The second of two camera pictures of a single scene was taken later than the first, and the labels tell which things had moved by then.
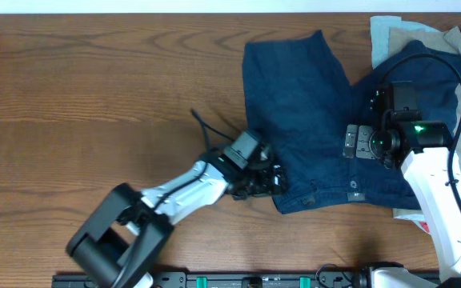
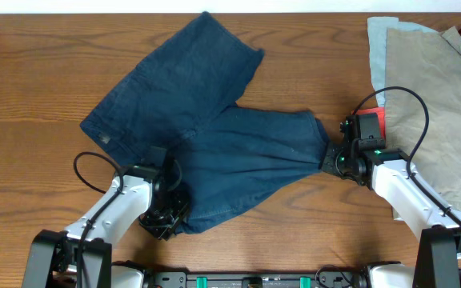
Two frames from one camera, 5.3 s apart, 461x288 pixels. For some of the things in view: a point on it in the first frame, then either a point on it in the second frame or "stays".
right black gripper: x=364 y=134 -> x=328 y=161
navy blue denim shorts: x=302 y=100 -> x=178 y=101
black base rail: x=334 y=278 stays
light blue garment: x=380 y=26 stays
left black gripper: x=269 y=175 -> x=168 y=228
